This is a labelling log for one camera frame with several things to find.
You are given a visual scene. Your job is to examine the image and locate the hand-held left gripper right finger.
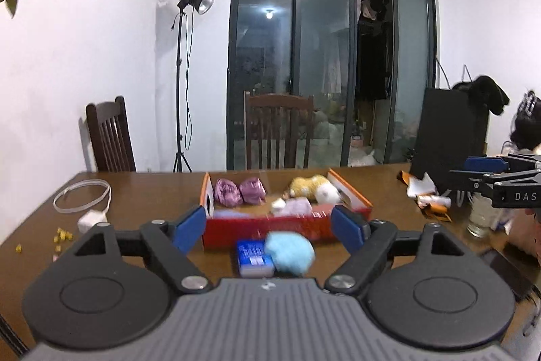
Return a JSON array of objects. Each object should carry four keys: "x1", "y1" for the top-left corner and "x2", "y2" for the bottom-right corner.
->
[{"x1": 324, "y1": 205, "x2": 468, "y2": 296}]

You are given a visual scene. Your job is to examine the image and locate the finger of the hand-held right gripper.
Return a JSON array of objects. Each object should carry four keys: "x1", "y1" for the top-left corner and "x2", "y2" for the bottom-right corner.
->
[
  {"x1": 449, "y1": 170, "x2": 508, "y2": 193},
  {"x1": 464, "y1": 154, "x2": 541, "y2": 176}
]

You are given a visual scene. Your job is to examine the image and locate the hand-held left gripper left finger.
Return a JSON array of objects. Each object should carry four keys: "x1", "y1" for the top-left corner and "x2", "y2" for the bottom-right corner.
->
[{"x1": 70, "y1": 205, "x2": 213, "y2": 296}]

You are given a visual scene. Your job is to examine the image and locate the light purple fluffy towel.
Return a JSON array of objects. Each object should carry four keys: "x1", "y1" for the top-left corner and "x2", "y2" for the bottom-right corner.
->
[{"x1": 284, "y1": 197, "x2": 314, "y2": 217}]

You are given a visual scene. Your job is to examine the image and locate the purple satin scrunchie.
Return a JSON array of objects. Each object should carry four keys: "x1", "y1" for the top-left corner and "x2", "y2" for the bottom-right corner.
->
[
  {"x1": 239, "y1": 177, "x2": 267, "y2": 206},
  {"x1": 212, "y1": 178, "x2": 244, "y2": 207}
]

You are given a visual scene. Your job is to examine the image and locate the light blue fluffy sock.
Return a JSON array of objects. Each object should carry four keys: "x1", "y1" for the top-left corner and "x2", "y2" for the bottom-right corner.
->
[{"x1": 264, "y1": 232, "x2": 316, "y2": 277}]

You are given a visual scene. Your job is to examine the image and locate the red cardboard box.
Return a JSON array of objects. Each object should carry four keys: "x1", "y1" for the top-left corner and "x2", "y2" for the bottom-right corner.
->
[{"x1": 198, "y1": 168, "x2": 374, "y2": 249}]

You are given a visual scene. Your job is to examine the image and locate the white plush toy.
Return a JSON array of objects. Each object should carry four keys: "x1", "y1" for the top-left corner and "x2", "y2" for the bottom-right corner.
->
[{"x1": 316, "y1": 184, "x2": 344, "y2": 205}]

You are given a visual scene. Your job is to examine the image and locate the orange wrapper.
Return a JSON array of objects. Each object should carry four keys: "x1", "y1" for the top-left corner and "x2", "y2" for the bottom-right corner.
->
[{"x1": 416, "y1": 194, "x2": 453, "y2": 223}]

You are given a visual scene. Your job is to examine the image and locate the clear drinking glass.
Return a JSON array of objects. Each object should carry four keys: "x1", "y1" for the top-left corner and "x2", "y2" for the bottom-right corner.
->
[{"x1": 467, "y1": 192, "x2": 499, "y2": 238}]

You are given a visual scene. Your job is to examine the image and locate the white crumpled wrapper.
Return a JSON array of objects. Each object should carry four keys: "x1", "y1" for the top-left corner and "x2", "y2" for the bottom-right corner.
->
[{"x1": 406, "y1": 172, "x2": 437, "y2": 198}]

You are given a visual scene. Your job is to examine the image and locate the black box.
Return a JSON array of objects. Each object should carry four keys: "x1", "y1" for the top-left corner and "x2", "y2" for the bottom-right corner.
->
[{"x1": 410, "y1": 87, "x2": 491, "y2": 190}]

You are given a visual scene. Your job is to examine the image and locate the yellow plush toy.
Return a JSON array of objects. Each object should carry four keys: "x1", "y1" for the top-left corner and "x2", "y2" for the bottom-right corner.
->
[{"x1": 288, "y1": 174, "x2": 328, "y2": 200}]

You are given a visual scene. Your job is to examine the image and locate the blue tissue packet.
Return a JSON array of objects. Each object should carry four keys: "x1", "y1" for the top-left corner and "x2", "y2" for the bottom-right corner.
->
[{"x1": 236, "y1": 239, "x2": 275, "y2": 278}]

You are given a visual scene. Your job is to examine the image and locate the black garment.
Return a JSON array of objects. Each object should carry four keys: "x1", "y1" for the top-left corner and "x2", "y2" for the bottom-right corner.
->
[{"x1": 450, "y1": 75, "x2": 511, "y2": 116}]

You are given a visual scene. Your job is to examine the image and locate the white charger block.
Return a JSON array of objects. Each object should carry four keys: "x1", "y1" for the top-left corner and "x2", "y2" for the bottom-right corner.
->
[{"x1": 77, "y1": 210, "x2": 108, "y2": 234}]

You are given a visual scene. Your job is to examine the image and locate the dark wooden chair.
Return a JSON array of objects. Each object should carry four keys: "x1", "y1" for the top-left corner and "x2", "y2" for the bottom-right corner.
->
[
  {"x1": 85, "y1": 96, "x2": 137, "y2": 173},
  {"x1": 244, "y1": 90, "x2": 315, "y2": 171}
]

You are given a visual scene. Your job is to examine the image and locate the scattered yellow petals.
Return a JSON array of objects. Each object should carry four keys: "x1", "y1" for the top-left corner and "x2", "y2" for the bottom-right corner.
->
[{"x1": 15, "y1": 229, "x2": 73, "y2": 254}]

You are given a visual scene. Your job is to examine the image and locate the hanging clothes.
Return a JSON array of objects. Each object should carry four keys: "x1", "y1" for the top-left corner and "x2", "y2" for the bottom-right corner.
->
[{"x1": 357, "y1": 0, "x2": 390, "y2": 21}]

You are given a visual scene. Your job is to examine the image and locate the sliding glass door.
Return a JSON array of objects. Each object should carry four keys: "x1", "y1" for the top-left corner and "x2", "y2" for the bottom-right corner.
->
[{"x1": 226, "y1": 0, "x2": 438, "y2": 171}]

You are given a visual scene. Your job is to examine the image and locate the white charger cable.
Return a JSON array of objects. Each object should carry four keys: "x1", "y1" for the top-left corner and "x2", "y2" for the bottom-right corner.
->
[{"x1": 53, "y1": 180, "x2": 113, "y2": 215}]

